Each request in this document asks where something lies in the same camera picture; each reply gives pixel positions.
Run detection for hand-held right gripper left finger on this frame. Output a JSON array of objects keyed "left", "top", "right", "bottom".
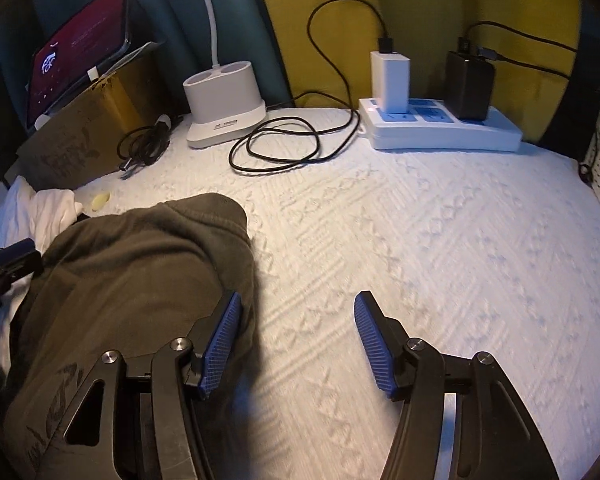
[{"left": 55, "top": 290, "right": 243, "bottom": 480}]

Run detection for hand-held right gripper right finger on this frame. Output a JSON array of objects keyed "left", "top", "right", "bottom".
[{"left": 354, "top": 290, "right": 561, "bottom": 480}]

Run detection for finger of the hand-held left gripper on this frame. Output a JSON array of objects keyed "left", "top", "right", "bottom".
[{"left": 0, "top": 239, "right": 44, "bottom": 282}]

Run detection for olive t-shirt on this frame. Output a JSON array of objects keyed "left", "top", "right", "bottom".
[{"left": 0, "top": 192, "right": 258, "bottom": 480}]

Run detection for white cloth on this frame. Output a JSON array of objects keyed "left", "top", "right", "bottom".
[{"left": 0, "top": 175, "right": 86, "bottom": 376}]

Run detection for brown cardboard box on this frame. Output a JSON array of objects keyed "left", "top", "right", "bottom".
[{"left": 17, "top": 52, "right": 181, "bottom": 191}]

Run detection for white power strip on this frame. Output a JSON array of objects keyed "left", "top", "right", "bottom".
[{"left": 357, "top": 97, "right": 523, "bottom": 151}]

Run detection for tablet with red screen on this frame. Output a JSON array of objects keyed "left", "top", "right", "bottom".
[{"left": 26, "top": 0, "right": 131, "bottom": 128}]

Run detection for grey tablet stand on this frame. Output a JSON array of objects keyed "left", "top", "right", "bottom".
[{"left": 32, "top": 41, "right": 163, "bottom": 131}]

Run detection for white desk lamp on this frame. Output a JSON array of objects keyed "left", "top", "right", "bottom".
[{"left": 182, "top": 0, "right": 267, "bottom": 150}]

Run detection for white charger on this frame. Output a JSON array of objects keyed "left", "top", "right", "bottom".
[{"left": 370, "top": 51, "right": 411, "bottom": 113}]

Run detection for black charger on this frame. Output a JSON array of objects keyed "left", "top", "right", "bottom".
[{"left": 446, "top": 50, "right": 496, "bottom": 121}]

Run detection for dark grey curtain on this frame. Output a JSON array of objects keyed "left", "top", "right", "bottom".
[{"left": 0, "top": 0, "right": 293, "bottom": 111}]

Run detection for yellow curtain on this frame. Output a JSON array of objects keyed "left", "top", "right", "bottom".
[{"left": 252, "top": 0, "right": 583, "bottom": 146}]

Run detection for bundled black cable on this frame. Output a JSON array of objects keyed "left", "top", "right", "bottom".
[{"left": 116, "top": 115, "right": 173, "bottom": 181}]

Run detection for long black charging cable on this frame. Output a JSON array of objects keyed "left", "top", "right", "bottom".
[{"left": 228, "top": 0, "right": 396, "bottom": 177}]

